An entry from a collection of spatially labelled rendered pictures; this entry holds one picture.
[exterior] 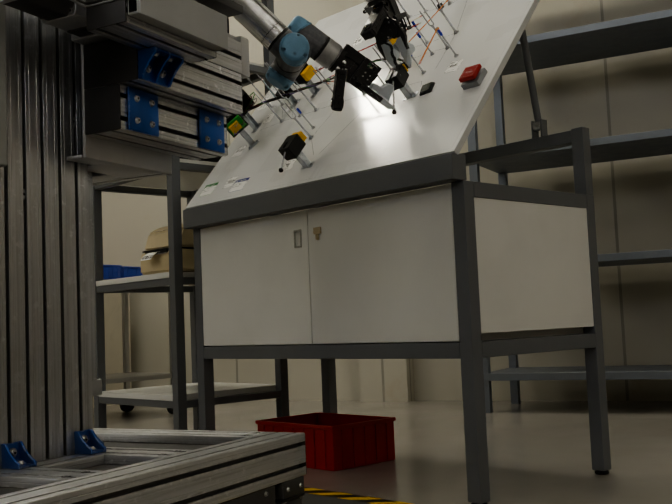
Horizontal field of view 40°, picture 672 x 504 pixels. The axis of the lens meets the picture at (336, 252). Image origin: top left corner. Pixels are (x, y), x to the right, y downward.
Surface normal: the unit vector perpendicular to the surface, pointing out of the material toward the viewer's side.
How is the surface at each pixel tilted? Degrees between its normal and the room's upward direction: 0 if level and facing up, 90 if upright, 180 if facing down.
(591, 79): 90
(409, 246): 90
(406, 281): 90
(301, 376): 90
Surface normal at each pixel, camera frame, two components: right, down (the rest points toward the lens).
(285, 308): -0.73, -0.02
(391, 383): -0.47, -0.05
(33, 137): 0.88, -0.07
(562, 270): 0.68, -0.08
